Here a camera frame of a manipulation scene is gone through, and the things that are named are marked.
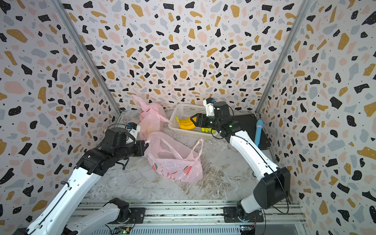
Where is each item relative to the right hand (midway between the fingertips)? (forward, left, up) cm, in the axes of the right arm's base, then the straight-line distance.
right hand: (195, 118), depth 76 cm
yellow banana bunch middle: (+20, +8, -27) cm, 34 cm away
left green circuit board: (-46, +34, -30) cm, 64 cm away
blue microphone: (+13, -42, -21) cm, 49 cm away
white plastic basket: (+33, +8, -26) cm, 42 cm away
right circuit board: (-43, -26, -33) cm, 60 cm away
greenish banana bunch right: (-8, -7, +2) cm, 11 cm away
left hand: (-14, +21, -3) cm, 25 cm away
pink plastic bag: (+12, +29, -13) cm, 34 cm away
